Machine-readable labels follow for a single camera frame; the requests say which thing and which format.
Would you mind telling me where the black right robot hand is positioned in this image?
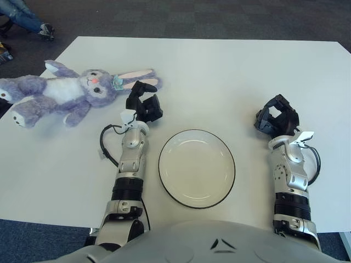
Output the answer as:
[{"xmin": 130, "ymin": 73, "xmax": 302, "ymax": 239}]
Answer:
[{"xmin": 253, "ymin": 94, "xmax": 301, "ymax": 136}]

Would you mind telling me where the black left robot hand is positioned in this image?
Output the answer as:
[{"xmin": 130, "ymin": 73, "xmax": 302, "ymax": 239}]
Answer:
[{"xmin": 125, "ymin": 81, "xmax": 165, "ymax": 124}]

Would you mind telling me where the purple plush bunny doll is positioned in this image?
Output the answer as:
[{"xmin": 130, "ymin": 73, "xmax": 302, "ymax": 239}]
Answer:
[{"xmin": 0, "ymin": 59, "xmax": 163, "ymax": 129}]

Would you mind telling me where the white plate with black rim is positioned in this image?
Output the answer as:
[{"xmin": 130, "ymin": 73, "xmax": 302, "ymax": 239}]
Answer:
[{"xmin": 158, "ymin": 129, "xmax": 236, "ymax": 210}]

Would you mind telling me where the grey sneaker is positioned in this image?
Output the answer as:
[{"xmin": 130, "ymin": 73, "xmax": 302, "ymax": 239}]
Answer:
[{"xmin": 38, "ymin": 23, "xmax": 55, "ymax": 41}]

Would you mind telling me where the white table leg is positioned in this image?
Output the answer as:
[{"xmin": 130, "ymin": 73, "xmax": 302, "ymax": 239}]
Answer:
[{"xmin": 338, "ymin": 231, "xmax": 351, "ymax": 261}]

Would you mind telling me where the grey robot torso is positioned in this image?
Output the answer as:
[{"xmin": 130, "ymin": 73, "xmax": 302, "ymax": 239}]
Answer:
[{"xmin": 50, "ymin": 219, "xmax": 351, "ymax": 263}]

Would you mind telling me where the colourful printed item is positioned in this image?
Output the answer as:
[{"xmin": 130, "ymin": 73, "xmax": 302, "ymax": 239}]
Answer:
[{"xmin": 0, "ymin": 41, "xmax": 14, "ymax": 64}]

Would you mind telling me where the person's leg in jeans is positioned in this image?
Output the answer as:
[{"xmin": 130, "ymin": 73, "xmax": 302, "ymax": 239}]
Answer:
[{"xmin": 0, "ymin": 0, "xmax": 42, "ymax": 32}]

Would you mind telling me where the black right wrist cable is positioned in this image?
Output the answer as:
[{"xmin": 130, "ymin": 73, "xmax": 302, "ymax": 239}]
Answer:
[{"xmin": 304, "ymin": 145, "xmax": 322, "ymax": 187}]

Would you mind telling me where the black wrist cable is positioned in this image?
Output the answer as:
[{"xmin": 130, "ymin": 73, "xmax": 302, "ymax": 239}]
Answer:
[
  {"xmin": 304, "ymin": 145, "xmax": 322, "ymax": 187},
  {"xmin": 99, "ymin": 124, "xmax": 129, "ymax": 168}
]

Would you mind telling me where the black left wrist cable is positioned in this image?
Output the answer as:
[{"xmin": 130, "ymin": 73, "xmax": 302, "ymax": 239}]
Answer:
[{"xmin": 99, "ymin": 124, "xmax": 129, "ymax": 168}]

